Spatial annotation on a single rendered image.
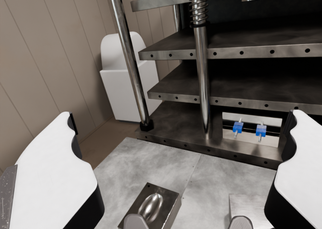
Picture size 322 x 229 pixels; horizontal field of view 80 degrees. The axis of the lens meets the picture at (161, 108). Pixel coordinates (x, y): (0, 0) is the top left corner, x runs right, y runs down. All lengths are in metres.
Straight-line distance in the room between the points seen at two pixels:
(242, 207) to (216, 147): 0.45
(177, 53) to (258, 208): 0.73
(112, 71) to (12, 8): 1.15
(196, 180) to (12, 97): 2.05
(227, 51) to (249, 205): 0.61
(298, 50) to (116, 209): 0.96
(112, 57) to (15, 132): 1.36
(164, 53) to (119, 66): 1.57
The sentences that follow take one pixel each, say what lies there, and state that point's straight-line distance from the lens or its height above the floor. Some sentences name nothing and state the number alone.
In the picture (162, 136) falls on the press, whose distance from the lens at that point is 1.22.
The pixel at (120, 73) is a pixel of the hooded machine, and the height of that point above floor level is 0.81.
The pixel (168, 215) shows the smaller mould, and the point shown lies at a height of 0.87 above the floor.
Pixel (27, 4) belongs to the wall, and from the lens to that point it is 2.67.
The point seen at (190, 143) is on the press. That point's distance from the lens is 1.15.
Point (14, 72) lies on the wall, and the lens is 2.50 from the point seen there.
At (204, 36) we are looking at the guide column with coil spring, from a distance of 0.92.
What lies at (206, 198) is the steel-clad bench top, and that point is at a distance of 0.88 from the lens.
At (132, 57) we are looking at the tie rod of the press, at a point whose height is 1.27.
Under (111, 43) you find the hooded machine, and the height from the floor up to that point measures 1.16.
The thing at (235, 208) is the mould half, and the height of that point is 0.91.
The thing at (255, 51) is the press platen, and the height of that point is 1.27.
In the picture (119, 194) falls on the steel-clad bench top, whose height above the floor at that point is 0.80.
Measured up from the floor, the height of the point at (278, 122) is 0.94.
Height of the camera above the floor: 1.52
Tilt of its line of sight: 29 degrees down
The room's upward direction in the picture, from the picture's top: 11 degrees counter-clockwise
